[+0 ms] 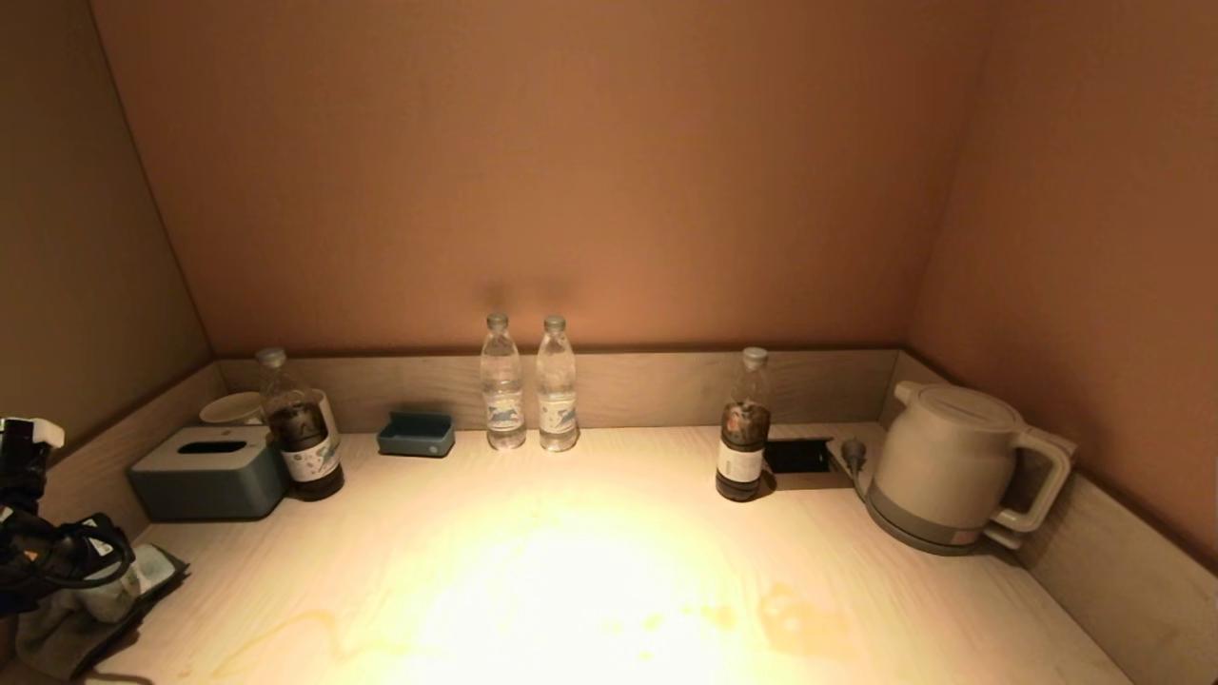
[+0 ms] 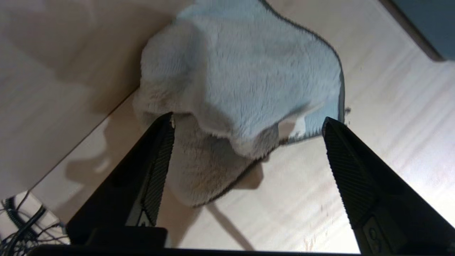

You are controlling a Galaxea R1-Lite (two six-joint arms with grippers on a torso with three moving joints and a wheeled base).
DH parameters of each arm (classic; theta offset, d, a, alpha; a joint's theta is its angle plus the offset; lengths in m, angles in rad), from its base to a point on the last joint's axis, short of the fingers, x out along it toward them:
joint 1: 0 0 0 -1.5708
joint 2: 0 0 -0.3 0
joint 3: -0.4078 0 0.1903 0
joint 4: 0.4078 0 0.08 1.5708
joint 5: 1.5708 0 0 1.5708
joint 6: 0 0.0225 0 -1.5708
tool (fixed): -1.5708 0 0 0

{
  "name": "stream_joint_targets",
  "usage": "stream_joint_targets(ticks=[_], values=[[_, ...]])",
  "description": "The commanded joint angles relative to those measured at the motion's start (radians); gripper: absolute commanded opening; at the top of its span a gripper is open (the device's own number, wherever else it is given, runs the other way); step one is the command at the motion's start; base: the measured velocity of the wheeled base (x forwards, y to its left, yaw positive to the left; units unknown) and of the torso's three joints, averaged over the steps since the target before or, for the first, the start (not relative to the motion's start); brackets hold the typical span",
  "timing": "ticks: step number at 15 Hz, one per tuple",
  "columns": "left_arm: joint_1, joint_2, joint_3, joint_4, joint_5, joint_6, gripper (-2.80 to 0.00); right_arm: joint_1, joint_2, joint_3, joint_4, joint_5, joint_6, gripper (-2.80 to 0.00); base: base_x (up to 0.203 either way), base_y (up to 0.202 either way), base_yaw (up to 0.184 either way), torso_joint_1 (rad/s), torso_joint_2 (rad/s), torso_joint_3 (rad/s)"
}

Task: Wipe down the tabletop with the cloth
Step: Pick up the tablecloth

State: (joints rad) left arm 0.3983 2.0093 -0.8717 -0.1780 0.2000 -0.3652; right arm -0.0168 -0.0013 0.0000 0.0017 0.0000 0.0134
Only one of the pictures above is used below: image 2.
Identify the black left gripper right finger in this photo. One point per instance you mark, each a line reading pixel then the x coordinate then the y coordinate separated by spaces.
pixel 369 185

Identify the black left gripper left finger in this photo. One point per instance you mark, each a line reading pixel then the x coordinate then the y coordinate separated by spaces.
pixel 142 185

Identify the light blue microfiber cloth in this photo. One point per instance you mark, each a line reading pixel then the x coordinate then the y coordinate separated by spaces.
pixel 241 78

